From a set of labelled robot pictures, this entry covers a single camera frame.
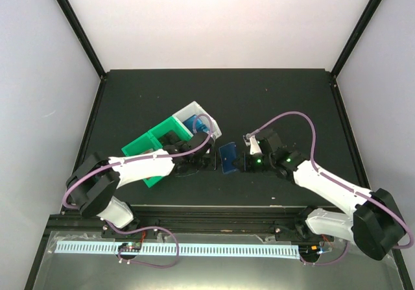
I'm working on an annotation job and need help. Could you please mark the frame post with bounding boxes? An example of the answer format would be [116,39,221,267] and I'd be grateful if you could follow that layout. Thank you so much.
[56,0,106,79]
[329,0,396,77]

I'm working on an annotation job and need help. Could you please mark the blue cards in white bin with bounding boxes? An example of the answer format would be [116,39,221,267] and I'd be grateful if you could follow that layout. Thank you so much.
[182,115,210,134]

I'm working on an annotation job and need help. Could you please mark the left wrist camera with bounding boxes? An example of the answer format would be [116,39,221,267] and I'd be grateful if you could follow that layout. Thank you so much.
[205,135,217,155]

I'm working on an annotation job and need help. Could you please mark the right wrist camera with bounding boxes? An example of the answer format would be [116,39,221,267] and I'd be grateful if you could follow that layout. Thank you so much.
[243,134,262,156]

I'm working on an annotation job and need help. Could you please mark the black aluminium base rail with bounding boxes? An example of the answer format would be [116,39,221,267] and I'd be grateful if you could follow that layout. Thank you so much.
[48,205,357,239]

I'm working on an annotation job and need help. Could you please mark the white plastic bin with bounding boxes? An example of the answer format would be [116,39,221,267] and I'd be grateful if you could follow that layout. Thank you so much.
[172,101,222,139]

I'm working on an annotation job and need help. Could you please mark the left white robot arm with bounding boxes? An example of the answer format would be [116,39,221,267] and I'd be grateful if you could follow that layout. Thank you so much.
[63,130,215,237]

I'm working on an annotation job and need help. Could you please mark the green plastic bin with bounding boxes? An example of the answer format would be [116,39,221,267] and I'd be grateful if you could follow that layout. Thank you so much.
[121,132,169,189]
[148,116,193,147]

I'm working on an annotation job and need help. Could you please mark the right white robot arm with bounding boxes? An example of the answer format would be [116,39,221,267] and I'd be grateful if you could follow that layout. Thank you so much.
[232,128,409,261]

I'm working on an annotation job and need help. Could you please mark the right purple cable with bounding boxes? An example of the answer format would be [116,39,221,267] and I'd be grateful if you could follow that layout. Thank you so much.
[243,110,414,249]

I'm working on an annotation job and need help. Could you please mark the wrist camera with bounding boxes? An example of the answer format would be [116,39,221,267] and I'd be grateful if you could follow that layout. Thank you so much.
[205,135,217,155]
[243,134,262,156]

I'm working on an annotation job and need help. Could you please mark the white slotted cable duct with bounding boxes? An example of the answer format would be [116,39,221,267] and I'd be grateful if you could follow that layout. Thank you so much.
[54,241,300,260]

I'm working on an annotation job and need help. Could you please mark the right frame post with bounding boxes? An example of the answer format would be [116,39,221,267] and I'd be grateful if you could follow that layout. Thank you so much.
[329,0,396,77]

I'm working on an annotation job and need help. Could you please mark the left controller board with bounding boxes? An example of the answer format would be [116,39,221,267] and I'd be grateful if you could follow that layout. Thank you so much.
[117,242,142,253]

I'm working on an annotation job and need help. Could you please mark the blue card holder wallet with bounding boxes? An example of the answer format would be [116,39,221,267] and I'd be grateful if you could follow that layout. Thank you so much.
[219,142,239,175]

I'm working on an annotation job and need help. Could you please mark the controller board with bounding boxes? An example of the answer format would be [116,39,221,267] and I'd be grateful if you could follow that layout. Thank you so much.
[298,243,333,256]
[117,242,142,253]

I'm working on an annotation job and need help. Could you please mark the near green plastic bin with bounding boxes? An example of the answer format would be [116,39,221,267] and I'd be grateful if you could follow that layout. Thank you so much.
[121,132,169,189]

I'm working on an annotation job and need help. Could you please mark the right controller board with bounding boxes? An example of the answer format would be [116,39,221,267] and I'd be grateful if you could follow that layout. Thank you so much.
[298,243,333,256]

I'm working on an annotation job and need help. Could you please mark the middle green plastic bin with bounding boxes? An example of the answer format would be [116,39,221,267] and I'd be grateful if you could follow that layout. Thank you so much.
[148,116,193,147]

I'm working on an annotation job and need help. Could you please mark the left frame post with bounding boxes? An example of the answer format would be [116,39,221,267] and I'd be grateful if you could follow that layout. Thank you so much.
[56,0,106,79]

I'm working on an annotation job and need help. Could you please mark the black cards in green bin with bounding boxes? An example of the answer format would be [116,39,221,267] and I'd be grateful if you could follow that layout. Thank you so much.
[158,132,180,147]

